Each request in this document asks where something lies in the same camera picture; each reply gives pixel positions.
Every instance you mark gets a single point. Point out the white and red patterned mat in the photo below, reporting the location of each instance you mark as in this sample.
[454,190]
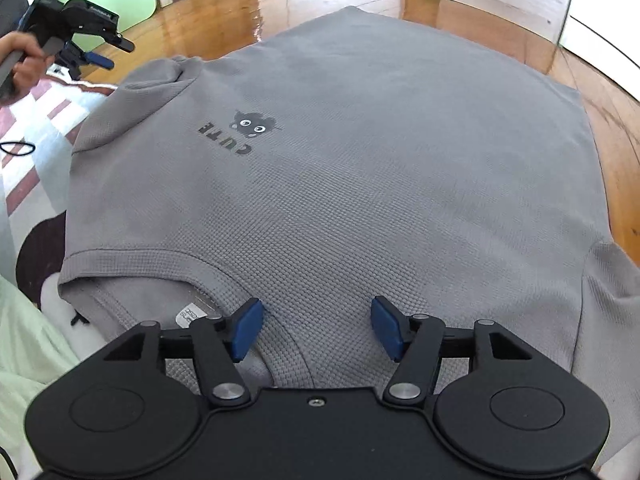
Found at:
[37,138]

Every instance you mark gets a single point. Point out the light green cloth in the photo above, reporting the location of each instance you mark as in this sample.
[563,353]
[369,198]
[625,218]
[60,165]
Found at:
[33,354]

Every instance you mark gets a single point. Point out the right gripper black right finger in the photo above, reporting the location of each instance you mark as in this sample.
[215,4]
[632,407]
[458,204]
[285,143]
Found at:
[491,400]

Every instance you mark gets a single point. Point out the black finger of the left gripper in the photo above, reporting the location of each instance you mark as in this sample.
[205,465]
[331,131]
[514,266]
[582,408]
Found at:
[94,59]
[115,39]

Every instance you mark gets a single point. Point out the grey waffle-knit shirt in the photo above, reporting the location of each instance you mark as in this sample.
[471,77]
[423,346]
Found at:
[354,156]

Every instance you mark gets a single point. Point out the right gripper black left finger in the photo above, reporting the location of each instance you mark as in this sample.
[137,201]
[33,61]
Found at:
[137,404]

